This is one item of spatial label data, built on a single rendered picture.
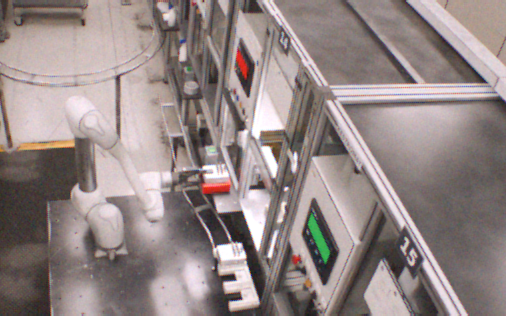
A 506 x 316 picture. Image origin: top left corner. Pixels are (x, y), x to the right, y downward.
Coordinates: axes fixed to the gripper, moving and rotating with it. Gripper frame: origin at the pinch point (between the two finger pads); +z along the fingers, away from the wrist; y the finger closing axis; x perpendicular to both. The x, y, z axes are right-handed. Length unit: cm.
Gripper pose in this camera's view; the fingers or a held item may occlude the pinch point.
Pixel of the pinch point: (207, 175)
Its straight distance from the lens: 308.0
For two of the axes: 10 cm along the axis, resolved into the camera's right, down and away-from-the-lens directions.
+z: 9.6, -1.1, 2.6
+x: -2.6, -6.7, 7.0
